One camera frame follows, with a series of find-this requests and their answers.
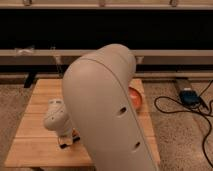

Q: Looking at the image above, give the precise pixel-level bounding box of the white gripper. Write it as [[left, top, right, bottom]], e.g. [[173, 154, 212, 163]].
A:
[[59, 128, 80, 148]]

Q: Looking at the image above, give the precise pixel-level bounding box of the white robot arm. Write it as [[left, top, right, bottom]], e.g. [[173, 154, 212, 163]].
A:
[[43, 44, 158, 171]]

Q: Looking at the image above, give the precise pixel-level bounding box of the orange bowl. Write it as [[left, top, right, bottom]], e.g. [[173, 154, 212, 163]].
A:
[[129, 87, 142, 110]]

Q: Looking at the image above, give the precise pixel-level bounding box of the blue power box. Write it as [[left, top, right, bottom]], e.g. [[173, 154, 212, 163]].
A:
[[179, 89, 199, 106]]

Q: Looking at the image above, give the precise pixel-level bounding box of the grey wall rail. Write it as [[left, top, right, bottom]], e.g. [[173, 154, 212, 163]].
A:
[[0, 49, 213, 63]]

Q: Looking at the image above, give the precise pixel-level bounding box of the black cable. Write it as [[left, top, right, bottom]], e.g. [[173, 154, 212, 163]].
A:
[[153, 79, 213, 168]]

